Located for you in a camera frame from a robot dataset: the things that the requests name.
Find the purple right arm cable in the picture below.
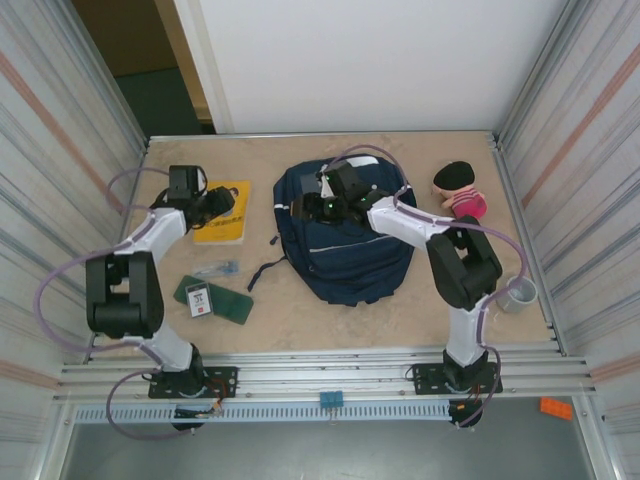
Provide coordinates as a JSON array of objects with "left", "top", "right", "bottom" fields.
[{"left": 333, "top": 143, "right": 529, "bottom": 429}]

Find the plush doll pink dress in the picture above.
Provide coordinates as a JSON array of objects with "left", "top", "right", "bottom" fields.
[{"left": 431, "top": 160, "right": 489, "bottom": 220}]

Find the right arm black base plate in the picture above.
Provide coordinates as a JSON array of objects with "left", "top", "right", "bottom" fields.
[{"left": 411, "top": 362, "right": 503, "bottom": 396}]

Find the navy blue backpack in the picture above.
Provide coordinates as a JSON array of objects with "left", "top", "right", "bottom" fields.
[{"left": 247, "top": 155, "right": 418, "bottom": 308}]

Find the aluminium front rail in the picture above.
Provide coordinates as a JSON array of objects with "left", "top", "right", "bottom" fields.
[{"left": 52, "top": 349, "right": 599, "bottom": 405}]

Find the gray slotted cable duct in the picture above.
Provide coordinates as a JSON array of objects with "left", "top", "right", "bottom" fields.
[{"left": 73, "top": 403, "right": 454, "bottom": 424}]

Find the white door frame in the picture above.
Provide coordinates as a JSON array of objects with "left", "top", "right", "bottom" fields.
[{"left": 173, "top": 0, "right": 235, "bottom": 135}]

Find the gray cup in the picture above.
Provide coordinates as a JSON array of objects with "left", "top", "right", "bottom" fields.
[{"left": 495, "top": 276, "right": 539, "bottom": 315}]

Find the black connector with wires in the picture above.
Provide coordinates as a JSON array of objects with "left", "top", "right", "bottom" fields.
[
  {"left": 171, "top": 403, "right": 224, "bottom": 432},
  {"left": 448, "top": 397, "right": 485, "bottom": 430}
]

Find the white card box red label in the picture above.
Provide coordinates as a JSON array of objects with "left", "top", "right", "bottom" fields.
[{"left": 184, "top": 283, "right": 211, "bottom": 319}]

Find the orange block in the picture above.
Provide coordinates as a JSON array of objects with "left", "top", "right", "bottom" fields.
[{"left": 539, "top": 397, "right": 574, "bottom": 419}]

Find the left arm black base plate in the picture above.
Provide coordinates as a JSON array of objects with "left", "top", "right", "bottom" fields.
[{"left": 148, "top": 366, "right": 239, "bottom": 400}]

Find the aluminium table side rail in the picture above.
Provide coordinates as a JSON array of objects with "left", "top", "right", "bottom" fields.
[
  {"left": 82, "top": 139, "right": 151, "bottom": 364},
  {"left": 491, "top": 132, "right": 569, "bottom": 357}
]

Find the clear bag with blue pens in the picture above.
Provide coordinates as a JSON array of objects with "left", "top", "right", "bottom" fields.
[{"left": 192, "top": 258, "right": 242, "bottom": 279}]

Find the yellow book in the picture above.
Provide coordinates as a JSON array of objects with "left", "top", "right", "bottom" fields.
[{"left": 192, "top": 179, "right": 252, "bottom": 247}]

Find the aluminium back rail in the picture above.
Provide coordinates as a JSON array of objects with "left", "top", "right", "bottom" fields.
[{"left": 146, "top": 130, "right": 499, "bottom": 147}]

